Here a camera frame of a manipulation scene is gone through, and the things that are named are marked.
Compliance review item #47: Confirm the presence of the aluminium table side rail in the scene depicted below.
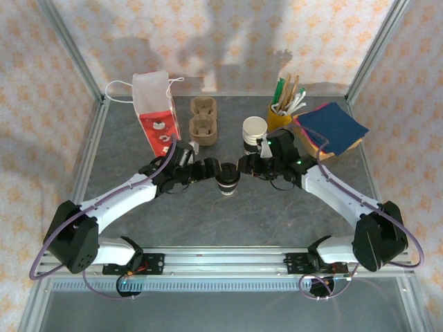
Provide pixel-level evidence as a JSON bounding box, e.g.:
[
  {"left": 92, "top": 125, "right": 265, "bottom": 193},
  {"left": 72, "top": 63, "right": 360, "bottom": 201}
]
[
  {"left": 345, "top": 100, "right": 394, "bottom": 248},
  {"left": 55, "top": 98, "right": 112, "bottom": 250}
]

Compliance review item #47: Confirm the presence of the grey slotted cable duct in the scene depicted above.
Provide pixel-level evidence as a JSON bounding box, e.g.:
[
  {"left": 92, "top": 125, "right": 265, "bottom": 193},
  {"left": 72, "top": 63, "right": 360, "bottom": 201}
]
[{"left": 48, "top": 278, "right": 404, "bottom": 293}]

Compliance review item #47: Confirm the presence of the brown cardboard cup carrier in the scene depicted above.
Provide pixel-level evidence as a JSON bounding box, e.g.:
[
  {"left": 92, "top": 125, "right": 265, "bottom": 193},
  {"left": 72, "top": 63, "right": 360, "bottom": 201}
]
[{"left": 189, "top": 97, "right": 219, "bottom": 147}]

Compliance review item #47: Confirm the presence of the stack of paper cups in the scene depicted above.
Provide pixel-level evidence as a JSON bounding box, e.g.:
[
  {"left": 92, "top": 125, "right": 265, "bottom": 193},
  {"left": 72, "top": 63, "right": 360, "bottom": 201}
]
[{"left": 242, "top": 116, "right": 269, "bottom": 156}]

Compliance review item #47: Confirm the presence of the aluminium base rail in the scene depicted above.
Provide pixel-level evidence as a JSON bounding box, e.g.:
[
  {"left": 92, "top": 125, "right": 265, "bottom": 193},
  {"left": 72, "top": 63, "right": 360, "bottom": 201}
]
[{"left": 37, "top": 247, "right": 415, "bottom": 277}]

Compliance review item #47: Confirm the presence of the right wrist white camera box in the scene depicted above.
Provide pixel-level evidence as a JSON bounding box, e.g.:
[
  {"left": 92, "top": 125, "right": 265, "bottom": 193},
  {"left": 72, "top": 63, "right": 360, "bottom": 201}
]
[{"left": 257, "top": 138, "right": 273, "bottom": 159}]

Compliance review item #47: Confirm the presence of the yellow holder cup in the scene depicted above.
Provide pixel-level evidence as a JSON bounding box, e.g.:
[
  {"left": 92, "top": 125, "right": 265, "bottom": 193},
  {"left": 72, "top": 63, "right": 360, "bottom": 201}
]
[{"left": 266, "top": 102, "right": 295, "bottom": 132}]

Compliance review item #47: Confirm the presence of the green plastic stirrer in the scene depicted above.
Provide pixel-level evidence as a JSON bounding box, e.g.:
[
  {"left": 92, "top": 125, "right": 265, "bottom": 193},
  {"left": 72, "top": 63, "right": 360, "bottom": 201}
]
[{"left": 272, "top": 77, "right": 287, "bottom": 105}]

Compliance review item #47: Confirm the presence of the red white paper bag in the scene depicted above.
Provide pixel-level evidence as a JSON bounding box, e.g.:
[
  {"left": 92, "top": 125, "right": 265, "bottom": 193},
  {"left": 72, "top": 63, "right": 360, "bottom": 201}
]
[{"left": 105, "top": 70, "right": 186, "bottom": 158}]

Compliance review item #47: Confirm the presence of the magenta napkin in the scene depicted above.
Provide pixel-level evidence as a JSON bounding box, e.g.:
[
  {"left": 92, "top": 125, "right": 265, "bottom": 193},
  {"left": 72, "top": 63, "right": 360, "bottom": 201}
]
[{"left": 293, "top": 102, "right": 329, "bottom": 151}]

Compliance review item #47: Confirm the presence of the wooden stir stick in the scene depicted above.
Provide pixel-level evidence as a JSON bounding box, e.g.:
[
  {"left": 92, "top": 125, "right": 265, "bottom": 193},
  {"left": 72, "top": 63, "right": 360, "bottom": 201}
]
[
  {"left": 282, "top": 73, "right": 294, "bottom": 107},
  {"left": 289, "top": 74, "right": 301, "bottom": 107}
]

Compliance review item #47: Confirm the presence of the stack of coloured napkins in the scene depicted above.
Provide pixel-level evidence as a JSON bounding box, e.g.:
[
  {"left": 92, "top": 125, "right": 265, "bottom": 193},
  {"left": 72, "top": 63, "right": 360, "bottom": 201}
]
[{"left": 296, "top": 102, "right": 370, "bottom": 155}]

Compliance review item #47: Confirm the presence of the aluminium frame post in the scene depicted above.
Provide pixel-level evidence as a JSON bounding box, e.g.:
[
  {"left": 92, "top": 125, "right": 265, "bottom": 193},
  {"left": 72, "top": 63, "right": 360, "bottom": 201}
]
[
  {"left": 37, "top": 0, "right": 107, "bottom": 104},
  {"left": 345, "top": 0, "right": 413, "bottom": 104}
]

